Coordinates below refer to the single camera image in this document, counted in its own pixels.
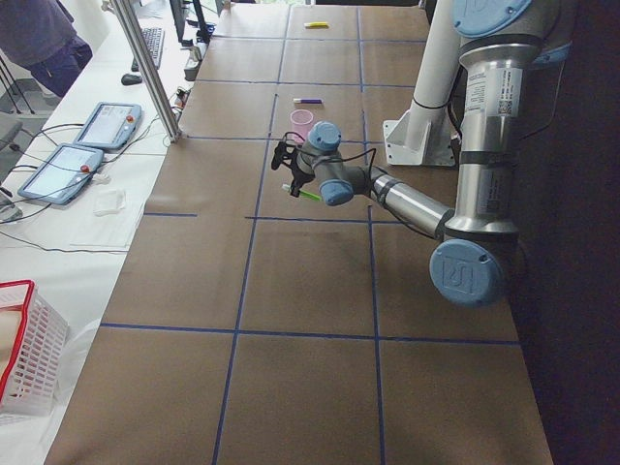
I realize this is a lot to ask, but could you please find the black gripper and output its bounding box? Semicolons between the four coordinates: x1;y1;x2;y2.
289;153;310;197

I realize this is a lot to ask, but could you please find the green highlighter pen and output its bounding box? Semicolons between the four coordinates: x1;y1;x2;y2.
282;183;322;202

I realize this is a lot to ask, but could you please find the yellow highlighter pen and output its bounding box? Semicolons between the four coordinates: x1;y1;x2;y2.
304;21;329;29

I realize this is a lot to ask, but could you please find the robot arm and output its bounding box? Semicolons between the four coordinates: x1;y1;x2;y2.
271;1;577;307

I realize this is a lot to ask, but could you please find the pink mesh pen holder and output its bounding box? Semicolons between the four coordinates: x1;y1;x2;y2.
290;108;314;140

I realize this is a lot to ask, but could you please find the purple highlighter pen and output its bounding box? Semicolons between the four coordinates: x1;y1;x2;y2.
293;98;324;105

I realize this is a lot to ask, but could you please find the crumpled white tissue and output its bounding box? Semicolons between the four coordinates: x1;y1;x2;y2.
93;189;126;217

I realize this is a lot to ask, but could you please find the far teach pendant tablet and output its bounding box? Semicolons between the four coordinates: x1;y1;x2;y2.
74;102;142;150

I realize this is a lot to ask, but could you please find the teach pendant tablet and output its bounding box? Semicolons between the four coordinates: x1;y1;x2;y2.
17;143;104;205
74;102;142;150

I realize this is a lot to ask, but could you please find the black computer mouse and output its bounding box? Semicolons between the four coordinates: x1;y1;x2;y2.
121;74;142;86

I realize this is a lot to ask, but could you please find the black keyboard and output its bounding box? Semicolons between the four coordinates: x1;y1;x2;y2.
141;27;165;69

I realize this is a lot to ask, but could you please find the near teach pendant tablet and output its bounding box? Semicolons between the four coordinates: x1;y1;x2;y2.
17;143;104;205

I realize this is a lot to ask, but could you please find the person in dark clothes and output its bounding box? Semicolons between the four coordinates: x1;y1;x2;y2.
1;0;93;98

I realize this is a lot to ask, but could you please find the white red plastic basket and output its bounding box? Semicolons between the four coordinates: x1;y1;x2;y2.
1;280;69;424

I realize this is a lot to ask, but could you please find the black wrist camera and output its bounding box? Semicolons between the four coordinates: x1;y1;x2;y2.
270;140;295;171

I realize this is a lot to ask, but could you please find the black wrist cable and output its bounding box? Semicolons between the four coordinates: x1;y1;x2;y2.
278;133;384;195

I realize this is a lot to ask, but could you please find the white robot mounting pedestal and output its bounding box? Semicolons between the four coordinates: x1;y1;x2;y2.
384;0;460;167

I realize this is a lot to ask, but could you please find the aluminium frame post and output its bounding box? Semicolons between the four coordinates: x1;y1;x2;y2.
110;0;182;142

